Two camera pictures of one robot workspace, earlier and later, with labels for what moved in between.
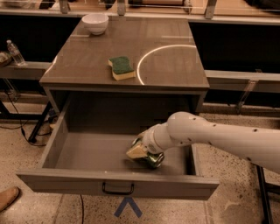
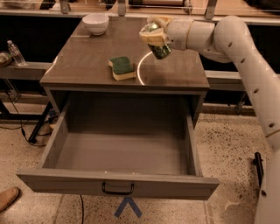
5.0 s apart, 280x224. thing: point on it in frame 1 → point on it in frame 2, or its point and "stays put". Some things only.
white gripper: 152,142 → 178,33
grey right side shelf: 243,80 stays put
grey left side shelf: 31,70 stays put
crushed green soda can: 151,160 → 159,51
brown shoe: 7,197 stays put
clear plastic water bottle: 15,53 stays put
